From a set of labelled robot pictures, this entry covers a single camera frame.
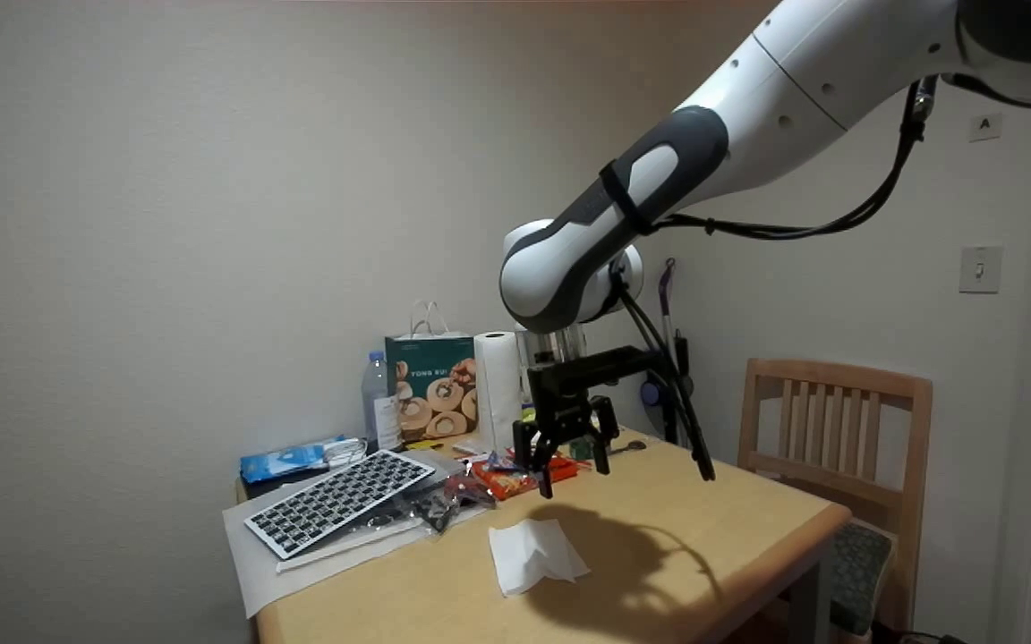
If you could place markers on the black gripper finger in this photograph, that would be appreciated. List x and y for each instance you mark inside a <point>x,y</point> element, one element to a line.
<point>607,435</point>
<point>540,461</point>

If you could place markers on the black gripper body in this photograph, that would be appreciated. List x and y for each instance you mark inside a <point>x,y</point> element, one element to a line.
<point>564,406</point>

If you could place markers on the white napkin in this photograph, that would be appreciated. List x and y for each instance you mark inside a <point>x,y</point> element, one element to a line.
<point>534,555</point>

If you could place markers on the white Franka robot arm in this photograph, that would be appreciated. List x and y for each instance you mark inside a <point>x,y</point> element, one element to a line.
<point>778,108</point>

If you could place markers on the metal spoon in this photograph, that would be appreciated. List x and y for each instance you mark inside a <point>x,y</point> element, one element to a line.
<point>627,447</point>

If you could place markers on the red snack packet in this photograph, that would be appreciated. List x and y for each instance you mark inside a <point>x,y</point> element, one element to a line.
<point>500,482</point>

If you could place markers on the white paper towel roll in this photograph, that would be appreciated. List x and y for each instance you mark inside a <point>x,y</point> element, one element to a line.
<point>500,389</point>

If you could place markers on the dark crumpled wrapper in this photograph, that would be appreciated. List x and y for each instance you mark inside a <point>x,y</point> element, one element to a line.
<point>448,508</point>

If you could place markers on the clear plastic water bottle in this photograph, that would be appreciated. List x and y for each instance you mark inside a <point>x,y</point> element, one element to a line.
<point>378,406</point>

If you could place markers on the black white keyboard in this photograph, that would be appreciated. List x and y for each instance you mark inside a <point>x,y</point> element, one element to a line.
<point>339,503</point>

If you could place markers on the wooden chair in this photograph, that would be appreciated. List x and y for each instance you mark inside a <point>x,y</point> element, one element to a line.
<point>837,417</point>

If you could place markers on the blue tissue pack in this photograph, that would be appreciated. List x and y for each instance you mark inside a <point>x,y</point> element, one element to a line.
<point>294,463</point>

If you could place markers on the grey chair cushion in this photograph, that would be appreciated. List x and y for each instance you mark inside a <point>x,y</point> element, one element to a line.
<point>861,574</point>

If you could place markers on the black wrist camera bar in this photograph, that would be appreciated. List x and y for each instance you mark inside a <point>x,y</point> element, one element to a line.
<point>592,366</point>

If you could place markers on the black pole by wall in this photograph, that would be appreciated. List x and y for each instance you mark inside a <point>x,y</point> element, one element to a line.
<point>667,282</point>

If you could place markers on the white wall light switch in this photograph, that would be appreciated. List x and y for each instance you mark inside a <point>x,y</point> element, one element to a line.
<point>981,271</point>

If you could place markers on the small white wall plate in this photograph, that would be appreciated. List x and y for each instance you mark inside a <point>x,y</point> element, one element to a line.
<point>984,128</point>

